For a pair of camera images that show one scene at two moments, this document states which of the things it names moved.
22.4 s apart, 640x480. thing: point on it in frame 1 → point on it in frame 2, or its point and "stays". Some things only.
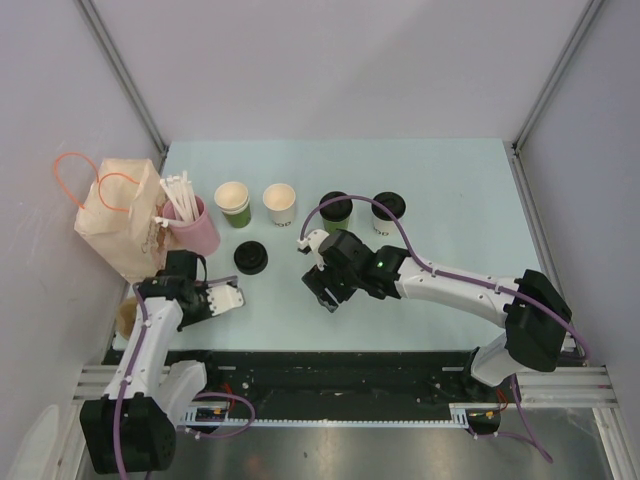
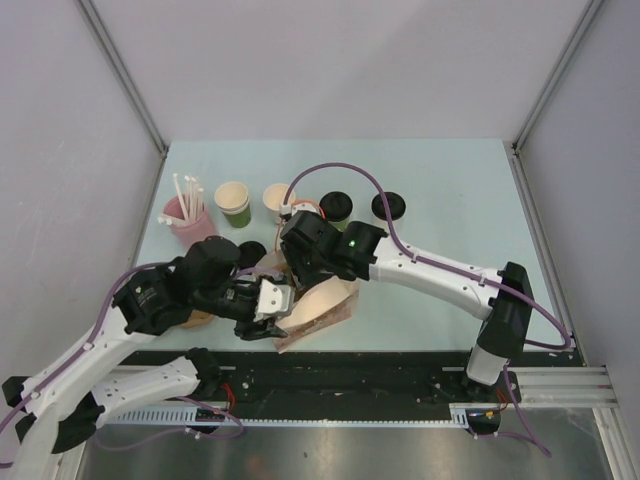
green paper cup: (331, 226) stays
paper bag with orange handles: (119, 217) → (317, 306)
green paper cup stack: (233, 199) stays
